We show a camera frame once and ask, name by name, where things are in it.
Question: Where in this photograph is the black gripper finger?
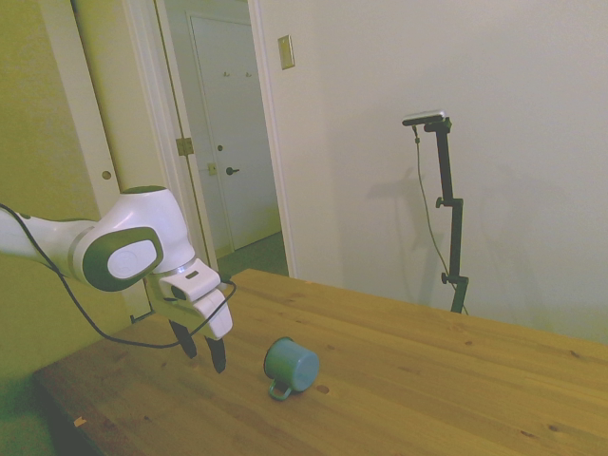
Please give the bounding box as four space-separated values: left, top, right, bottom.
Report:
204 334 229 376
171 320 199 360

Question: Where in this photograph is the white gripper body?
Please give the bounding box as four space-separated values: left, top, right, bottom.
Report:
145 278 235 341

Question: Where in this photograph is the teal enamel mug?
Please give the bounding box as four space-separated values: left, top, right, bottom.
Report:
263 336 321 401

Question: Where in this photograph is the white closed door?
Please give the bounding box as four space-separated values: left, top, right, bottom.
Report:
188 12 282 254

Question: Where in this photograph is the white open door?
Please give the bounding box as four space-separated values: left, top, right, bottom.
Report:
70 0 220 275

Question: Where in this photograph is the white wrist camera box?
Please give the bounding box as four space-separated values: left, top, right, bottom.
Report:
158 263 222 304

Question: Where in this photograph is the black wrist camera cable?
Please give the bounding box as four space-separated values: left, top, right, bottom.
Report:
0 202 238 350

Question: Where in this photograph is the black camera stand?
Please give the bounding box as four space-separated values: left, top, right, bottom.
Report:
411 124 469 315
423 118 471 314

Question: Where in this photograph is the beige light switch plate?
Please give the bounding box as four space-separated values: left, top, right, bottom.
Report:
276 33 296 71

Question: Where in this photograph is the grey camera on stand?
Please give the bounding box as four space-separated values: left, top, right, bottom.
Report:
401 108 450 128

